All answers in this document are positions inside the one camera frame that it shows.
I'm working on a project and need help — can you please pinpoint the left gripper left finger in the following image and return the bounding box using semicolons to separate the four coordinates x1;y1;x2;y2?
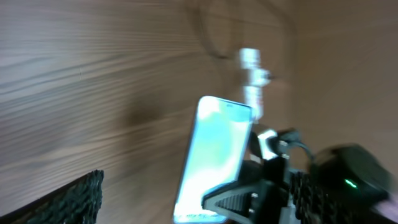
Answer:
1;170;104;224

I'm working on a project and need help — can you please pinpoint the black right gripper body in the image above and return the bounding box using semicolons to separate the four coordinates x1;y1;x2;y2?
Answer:
242;157;291;224

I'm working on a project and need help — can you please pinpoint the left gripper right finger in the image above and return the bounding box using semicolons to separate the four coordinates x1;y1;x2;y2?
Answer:
290;172;394;224

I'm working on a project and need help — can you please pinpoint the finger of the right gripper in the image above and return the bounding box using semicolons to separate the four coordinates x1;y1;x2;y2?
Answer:
201;179;267;223

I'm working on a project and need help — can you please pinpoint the teal Galaxy smartphone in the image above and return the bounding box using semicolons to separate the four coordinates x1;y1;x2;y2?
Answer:
172;95;253;223

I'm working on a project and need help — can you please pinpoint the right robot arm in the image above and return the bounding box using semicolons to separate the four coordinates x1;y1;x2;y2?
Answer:
201;144;394;223

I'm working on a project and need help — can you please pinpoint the white power strip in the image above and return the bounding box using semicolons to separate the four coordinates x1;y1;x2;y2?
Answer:
239;48;271;121

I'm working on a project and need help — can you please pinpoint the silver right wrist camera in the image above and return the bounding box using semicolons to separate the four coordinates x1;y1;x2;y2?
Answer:
248;124;301;163

